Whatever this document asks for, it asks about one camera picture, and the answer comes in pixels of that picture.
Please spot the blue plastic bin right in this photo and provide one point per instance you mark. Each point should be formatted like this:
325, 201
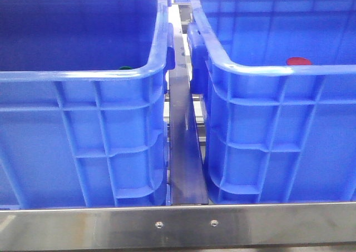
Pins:
276, 133

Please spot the steel front rack rail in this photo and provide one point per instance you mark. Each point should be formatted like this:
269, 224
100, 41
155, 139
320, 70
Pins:
195, 226

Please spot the blue plastic bin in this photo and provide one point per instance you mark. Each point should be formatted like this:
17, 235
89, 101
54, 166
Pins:
276, 133
75, 130

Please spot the green push button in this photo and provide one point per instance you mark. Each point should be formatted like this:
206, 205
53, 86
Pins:
125, 68

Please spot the steel divider rail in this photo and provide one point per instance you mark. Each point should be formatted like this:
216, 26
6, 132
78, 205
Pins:
186, 175

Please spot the blue plastic bin left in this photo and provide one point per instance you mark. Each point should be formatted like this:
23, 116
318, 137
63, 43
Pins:
75, 130

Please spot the red mushroom push button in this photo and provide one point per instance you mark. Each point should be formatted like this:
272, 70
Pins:
298, 61

